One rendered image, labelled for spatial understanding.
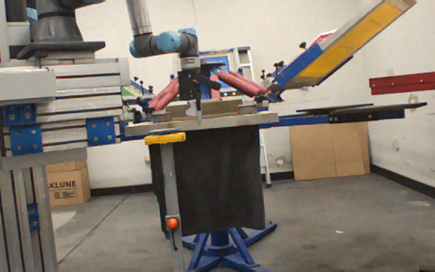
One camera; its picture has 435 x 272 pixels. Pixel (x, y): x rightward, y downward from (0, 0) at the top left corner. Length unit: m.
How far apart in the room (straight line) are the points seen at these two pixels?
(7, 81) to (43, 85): 0.09
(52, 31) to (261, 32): 5.33
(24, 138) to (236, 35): 5.35
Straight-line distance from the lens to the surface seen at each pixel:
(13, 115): 1.51
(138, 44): 1.92
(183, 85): 1.93
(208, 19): 6.75
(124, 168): 6.81
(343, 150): 6.76
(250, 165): 2.03
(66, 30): 1.58
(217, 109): 2.51
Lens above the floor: 1.03
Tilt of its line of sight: 3 degrees down
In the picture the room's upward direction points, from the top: 5 degrees counter-clockwise
